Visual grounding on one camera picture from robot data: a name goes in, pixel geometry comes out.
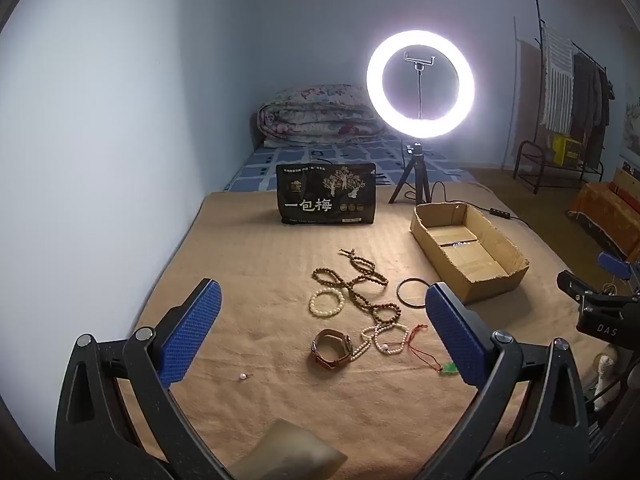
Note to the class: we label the folded floral quilt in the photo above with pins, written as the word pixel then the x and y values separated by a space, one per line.
pixel 310 115

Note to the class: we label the black snack bag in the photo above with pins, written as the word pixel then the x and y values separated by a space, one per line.
pixel 325 200

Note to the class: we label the black bangle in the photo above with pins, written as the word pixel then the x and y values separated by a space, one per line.
pixel 400 296

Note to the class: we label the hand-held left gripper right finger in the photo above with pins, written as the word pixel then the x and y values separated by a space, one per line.
pixel 452 330

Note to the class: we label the striped cloth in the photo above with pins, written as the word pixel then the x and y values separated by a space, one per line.
pixel 600 435

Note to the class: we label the orange wooden chest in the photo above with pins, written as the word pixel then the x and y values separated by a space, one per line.
pixel 605 210

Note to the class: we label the wall picture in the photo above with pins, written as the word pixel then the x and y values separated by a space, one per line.
pixel 632 125

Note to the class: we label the white striped towel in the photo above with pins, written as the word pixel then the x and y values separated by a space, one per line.
pixel 557 85

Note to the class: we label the phone holder clamp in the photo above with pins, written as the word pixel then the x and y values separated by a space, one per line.
pixel 420 60

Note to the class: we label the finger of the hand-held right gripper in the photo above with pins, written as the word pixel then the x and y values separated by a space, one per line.
pixel 575 285
pixel 612 263

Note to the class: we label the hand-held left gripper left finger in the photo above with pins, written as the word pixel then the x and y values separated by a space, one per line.
pixel 192 330

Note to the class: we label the dark hanging clothes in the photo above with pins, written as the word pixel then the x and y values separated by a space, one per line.
pixel 590 105

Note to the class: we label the person's right hand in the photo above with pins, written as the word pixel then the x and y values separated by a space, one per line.
pixel 605 375

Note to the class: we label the beige foam piece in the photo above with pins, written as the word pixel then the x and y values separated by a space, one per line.
pixel 290 452

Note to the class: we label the yellow box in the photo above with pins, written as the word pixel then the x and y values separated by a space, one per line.
pixel 567 149

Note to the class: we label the cardboard box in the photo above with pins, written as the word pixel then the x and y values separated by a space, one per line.
pixel 470 260

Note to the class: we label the black clothes rack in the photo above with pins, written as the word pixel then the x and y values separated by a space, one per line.
pixel 525 160

